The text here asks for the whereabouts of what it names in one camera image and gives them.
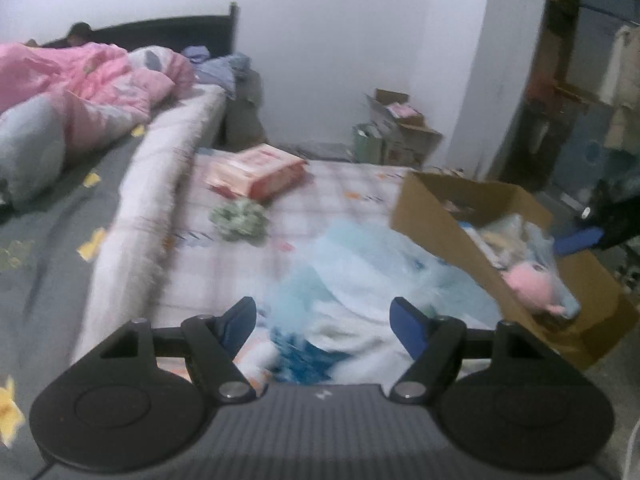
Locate pink plush toy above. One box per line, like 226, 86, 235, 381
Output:
501, 261, 580, 320

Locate checked floor mat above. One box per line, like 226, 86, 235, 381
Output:
150, 155, 405, 386

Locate pink quilt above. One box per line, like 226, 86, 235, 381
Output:
1, 42, 195, 160

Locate light blue checked towel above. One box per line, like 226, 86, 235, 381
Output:
266, 221, 501, 390

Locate small open cardboard boxes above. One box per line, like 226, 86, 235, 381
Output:
352, 89, 442, 168

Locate large cardboard box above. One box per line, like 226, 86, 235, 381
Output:
390, 172, 639, 370

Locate grey pillow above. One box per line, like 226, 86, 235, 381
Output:
0, 94, 65, 206

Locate grey bedsheet yellow prints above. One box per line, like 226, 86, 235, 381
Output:
0, 123, 151, 480

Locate black headboard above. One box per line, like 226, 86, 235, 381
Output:
41, 1, 241, 59

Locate green white scrunchie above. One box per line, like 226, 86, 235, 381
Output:
208, 198, 269, 244

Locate blue clothes pile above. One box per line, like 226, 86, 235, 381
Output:
181, 46, 252, 100

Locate pink wet wipes pack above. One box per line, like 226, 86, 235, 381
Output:
205, 143, 307, 203

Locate hanging beige coat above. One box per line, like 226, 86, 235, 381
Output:
599, 25, 639, 156

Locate white fluffy mattress pad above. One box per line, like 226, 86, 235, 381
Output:
70, 84, 227, 363

